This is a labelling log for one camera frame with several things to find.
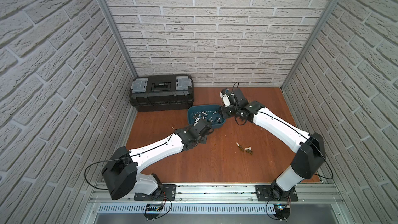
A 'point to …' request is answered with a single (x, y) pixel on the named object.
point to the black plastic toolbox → (161, 93)
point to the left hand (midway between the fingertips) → (204, 131)
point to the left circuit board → (153, 207)
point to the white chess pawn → (205, 113)
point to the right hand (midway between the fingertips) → (224, 110)
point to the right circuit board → (282, 210)
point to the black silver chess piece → (211, 119)
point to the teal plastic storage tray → (212, 112)
